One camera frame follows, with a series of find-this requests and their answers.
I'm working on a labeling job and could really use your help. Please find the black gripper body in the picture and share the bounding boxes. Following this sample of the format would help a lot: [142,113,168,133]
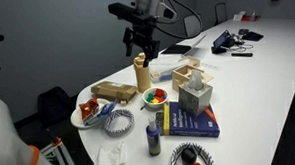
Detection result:
[128,25,160,56]

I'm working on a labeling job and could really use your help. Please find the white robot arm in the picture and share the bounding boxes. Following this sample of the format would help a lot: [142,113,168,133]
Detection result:
[0,0,133,165]

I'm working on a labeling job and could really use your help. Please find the wooden box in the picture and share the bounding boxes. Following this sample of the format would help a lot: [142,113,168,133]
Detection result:
[172,56,213,91]

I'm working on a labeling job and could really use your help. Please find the grey tissue box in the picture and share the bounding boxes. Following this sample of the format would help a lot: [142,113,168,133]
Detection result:
[178,69,213,116]

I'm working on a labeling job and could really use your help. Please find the clear plastic container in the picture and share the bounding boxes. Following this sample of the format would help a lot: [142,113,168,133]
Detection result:
[149,55,189,82]

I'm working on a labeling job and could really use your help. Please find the tan water bottle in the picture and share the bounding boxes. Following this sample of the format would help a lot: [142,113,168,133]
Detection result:
[134,53,151,93]

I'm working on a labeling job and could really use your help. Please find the silver laptop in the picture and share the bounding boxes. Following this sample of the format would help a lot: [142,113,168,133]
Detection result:
[162,36,205,55]

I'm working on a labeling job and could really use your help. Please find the white bowl with blocks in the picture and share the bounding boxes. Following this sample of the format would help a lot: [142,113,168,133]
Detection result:
[142,87,168,109]

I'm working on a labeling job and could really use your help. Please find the grey office chair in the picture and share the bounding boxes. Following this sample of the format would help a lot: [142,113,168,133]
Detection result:
[184,14,202,37]

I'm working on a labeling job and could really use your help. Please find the small tan cube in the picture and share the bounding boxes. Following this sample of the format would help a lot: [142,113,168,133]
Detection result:
[120,100,127,106]

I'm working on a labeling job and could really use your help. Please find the blue and white packet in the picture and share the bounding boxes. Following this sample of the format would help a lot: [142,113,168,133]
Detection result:
[84,101,117,126]

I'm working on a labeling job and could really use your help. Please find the blue and yellow book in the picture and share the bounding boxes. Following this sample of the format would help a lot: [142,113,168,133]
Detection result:
[162,101,220,138]

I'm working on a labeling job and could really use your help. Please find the striped paper bowl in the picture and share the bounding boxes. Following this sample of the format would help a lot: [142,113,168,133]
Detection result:
[104,109,134,137]

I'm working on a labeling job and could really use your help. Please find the purple spray bottle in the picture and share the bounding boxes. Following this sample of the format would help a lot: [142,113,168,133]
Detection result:
[146,116,161,155]

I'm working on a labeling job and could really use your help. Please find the black phone on stand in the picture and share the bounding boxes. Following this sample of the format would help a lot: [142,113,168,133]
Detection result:
[211,30,235,54]

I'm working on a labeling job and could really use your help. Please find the red snack bag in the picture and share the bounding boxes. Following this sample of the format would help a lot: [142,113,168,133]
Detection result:
[79,98,99,121]

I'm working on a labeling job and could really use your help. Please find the dark office chair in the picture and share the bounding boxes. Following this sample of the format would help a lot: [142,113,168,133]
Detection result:
[214,2,227,24]

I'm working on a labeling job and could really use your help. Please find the black marker pen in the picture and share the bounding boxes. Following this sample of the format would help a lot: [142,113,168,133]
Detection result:
[231,52,253,57]

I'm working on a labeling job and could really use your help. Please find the white plate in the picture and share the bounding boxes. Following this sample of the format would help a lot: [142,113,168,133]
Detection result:
[70,98,110,129]

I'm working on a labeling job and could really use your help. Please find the black backpack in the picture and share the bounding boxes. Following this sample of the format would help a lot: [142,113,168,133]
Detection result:
[37,86,76,127]

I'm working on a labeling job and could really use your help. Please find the red and white items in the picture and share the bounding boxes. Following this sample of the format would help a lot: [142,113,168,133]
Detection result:
[233,11,261,22]

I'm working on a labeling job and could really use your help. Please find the black wallet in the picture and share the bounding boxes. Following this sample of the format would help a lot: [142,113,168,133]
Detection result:
[242,31,264,42]

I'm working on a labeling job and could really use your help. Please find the striped bowl with objects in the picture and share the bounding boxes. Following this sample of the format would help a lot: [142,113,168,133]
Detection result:
[170,142,214,165]

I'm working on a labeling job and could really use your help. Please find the white crumpled napkin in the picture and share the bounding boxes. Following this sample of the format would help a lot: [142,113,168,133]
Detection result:
[94,142,126,165]

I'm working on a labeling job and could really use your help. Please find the tripod with orange joint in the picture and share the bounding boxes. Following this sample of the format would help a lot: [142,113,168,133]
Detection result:
[40,137,75,165]

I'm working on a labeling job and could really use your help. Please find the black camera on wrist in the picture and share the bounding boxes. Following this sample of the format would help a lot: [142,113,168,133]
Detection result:
[108,3,152,25]

